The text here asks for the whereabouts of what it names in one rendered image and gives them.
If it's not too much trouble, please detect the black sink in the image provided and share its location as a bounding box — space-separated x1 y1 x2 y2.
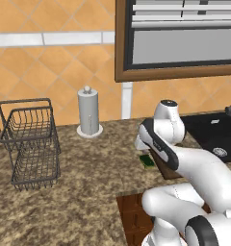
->
179 111 231 164

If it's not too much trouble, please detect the wooden framed window with blinds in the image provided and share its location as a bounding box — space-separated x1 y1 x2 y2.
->
114 0 231 84

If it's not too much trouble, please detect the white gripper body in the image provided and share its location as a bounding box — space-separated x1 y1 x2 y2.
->
134 134 151 153

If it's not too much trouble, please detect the brown wooden cutting board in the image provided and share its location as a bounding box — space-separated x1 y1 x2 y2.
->
150 149 187 181

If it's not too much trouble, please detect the grey paper towel holder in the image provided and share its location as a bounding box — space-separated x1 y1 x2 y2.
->
76 85 105 139

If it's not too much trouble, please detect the green sponge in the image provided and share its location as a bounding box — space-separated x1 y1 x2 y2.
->
139 154 156 169

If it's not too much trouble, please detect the dark wire basket rack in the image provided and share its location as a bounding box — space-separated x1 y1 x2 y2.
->
0 97 62 192

